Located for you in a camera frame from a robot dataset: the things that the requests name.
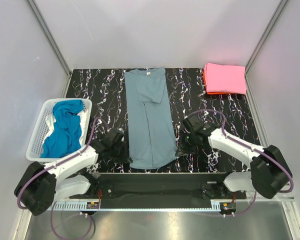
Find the bright blue t shirt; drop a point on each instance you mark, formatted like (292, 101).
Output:
(65, 138)

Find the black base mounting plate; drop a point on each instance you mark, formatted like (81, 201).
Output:
(156, 187)

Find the white plastic laundry basket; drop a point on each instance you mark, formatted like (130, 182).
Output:
(35, 146)

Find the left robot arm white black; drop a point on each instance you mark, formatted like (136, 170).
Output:
(44, 184)

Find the white slotted cable duct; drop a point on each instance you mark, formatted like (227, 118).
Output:
(107, 205)

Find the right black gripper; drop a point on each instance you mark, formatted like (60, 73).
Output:
(184, 146)

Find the grey-blue t shirt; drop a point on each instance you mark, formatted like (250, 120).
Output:
(151, 136)

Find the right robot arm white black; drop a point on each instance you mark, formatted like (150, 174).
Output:
(268, 171)

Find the pink folded t shirt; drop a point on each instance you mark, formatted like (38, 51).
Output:
(225, 78)

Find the right aluminium frame post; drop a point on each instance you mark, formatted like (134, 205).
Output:
(266, 33)

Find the orange folded t shirt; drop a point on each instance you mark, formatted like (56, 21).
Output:
(206, 87)

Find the aluminium frame post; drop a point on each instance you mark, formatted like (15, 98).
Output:
(48, 35)
(266, 33)

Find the left aluminium frame post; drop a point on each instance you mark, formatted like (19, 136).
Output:
(48, 35)

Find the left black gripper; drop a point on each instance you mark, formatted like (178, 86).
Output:
(120, 153)

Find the white cloth in basket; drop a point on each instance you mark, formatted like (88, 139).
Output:
(50, 120)

